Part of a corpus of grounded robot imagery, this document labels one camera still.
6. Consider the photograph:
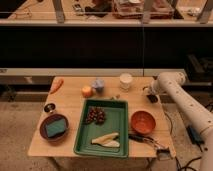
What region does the teal eraser sponge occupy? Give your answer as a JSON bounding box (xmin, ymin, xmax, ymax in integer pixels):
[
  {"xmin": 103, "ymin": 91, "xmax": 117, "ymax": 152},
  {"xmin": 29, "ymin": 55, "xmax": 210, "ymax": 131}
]
[{"xmin": 46, "ymin": 119, "xmax": 66, "ymax": 137}]

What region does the orange bowl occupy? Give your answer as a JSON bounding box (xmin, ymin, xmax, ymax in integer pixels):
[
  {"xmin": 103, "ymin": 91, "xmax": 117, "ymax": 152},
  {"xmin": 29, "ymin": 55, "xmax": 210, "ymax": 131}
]
[{"xmin": 130, "ymin": 111, "xmax": 156, "ymax": 134}]

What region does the orange carrot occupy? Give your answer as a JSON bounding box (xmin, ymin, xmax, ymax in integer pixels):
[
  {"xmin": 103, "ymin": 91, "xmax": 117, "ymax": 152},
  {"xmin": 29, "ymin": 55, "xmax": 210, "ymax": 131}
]
[{"xmin": 49, "ymin": 79, "xmax": 64, "ymax": 94}]

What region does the small dark round tin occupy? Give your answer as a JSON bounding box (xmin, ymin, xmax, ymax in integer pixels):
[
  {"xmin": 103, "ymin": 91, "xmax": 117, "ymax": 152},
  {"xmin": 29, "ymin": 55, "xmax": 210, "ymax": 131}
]
[{"xmin": 44, "ymin": 103, "xmax": 56, "ymax": 113}]

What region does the white cylindrical container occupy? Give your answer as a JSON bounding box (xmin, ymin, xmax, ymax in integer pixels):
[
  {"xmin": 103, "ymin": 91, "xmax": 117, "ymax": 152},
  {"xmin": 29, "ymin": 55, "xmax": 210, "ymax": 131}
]
[{"xmin": 119, "ymin": 73, "xmax": 133, "ymax": 91}]

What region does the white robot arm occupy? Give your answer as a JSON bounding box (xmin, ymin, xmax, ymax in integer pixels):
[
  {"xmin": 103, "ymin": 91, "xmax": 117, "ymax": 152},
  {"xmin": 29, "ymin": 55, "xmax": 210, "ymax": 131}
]
[{"xmin": 143, "ymin": 72, "xmax": 213, "ymax": 171}]

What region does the grey crumpled cup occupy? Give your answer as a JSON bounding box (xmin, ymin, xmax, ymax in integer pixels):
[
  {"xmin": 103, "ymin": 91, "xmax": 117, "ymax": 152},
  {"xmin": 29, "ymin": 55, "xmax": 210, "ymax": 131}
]
[{"xmin": 92, "ymin": 78, "xmax": 105, "ymax": 93}]

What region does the wooden table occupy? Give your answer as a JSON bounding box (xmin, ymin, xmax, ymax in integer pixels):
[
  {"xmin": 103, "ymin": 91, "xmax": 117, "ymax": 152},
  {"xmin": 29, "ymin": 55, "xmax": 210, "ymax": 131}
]
[{"xmin": 27, "ymin": 75, "xmax": 177, "ymax": 171}]

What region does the small orange fruit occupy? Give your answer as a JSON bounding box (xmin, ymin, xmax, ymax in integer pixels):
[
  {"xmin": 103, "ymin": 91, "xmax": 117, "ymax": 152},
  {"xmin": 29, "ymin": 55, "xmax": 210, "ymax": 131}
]
[{"xmin": 81, "ymin": 86, "xmax": 93, "ymax": 98}]

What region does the black handled tool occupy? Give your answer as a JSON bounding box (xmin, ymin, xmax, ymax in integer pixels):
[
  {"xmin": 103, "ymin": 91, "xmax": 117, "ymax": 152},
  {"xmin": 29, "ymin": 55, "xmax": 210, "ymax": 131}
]
[{"xmin": 128, "ymin": 133, "xmax": 171, "ymax": 160}]

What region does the bunch of dark grapes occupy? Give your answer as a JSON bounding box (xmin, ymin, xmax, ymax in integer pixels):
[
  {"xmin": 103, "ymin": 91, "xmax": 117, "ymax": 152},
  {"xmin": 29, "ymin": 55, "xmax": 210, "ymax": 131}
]
[{"xmin": 85, "ymin": 107, "xmax": 106, "ymax": 125}]

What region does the green plastic tray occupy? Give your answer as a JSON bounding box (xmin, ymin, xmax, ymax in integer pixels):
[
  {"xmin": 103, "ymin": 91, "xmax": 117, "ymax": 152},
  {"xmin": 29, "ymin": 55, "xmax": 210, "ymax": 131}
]
[{"xmin": 74, "ymin": 99, "xmax": 129, "ymax": 158}]

